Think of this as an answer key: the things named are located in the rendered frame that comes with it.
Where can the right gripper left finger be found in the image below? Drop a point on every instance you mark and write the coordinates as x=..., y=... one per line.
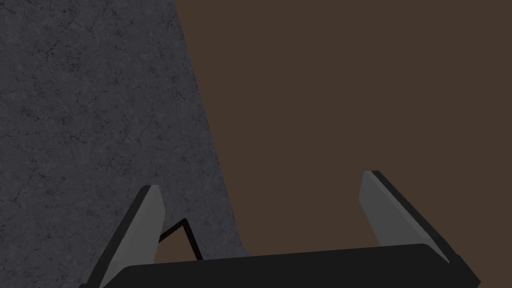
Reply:
x=142, y=228

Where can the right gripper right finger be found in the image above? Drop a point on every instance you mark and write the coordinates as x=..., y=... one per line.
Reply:
x=390, y=216

